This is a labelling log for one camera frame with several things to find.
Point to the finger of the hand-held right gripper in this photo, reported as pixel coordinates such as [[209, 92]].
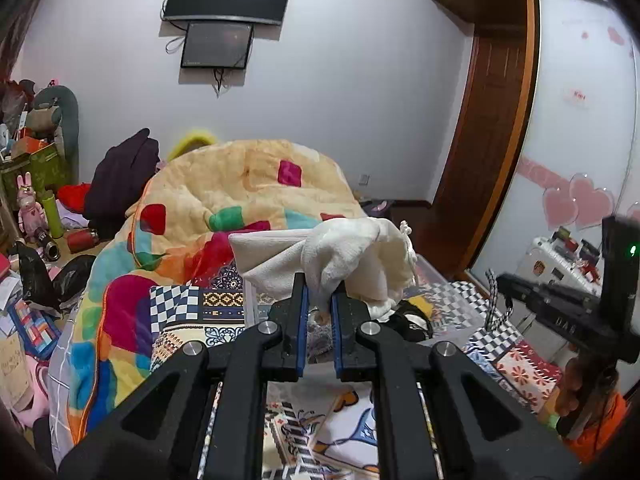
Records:
[[540, 297]]

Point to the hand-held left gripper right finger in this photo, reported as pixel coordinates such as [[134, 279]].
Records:
[[338, 335]]

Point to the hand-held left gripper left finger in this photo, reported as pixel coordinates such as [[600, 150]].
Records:
[[301, 330]]

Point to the white fluffy towel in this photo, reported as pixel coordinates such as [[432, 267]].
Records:
[[345, 255]]

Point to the clear plastic storage box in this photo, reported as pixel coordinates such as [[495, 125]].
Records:
[[450, 292]]

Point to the person's right forearm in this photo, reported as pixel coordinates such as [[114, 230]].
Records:
[[595, 410]]

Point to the white suitcase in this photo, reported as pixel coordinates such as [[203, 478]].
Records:
[[555, 260]]

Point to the black garment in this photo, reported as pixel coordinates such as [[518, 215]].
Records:
[[412, 325]]

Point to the pink heart sticker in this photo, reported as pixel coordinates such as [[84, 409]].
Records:
[[580, 205]]

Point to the patterned bed sheet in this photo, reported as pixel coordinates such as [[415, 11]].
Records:
[[200, 305]]

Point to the colourful patchwork quilt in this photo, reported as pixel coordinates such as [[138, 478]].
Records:
[[210, 200]]

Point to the brown wooden wardrobe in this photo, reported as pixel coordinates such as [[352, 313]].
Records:
[[490, 125]]

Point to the yellow plush item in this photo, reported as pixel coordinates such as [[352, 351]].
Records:
[[192, 141]]

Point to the dark purple jacket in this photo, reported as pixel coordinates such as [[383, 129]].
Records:
[[125, 175]]

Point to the red metal flask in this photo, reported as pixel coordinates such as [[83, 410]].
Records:
[[82, 240]]

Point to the red cloth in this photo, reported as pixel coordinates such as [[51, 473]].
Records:
[[74, 196]]

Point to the black plastic bag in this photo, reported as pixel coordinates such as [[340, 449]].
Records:
[[42, 275]]

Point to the green bottle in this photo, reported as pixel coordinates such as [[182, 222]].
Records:
[[52, 215]]

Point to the small black framed screen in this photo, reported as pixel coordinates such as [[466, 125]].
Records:
[[217, 44]]

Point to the pink bunny figure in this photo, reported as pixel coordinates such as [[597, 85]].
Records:
[[29, 205]]

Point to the green patterned box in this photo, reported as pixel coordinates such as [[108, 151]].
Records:
[[35, 167]]

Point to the grey green plush toy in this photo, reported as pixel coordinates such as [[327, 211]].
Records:
[[57, 115]]

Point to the white wall socket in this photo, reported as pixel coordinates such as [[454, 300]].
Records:
[[364, 178]]

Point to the black camera lens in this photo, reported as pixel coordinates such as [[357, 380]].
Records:
[[46, 246]]

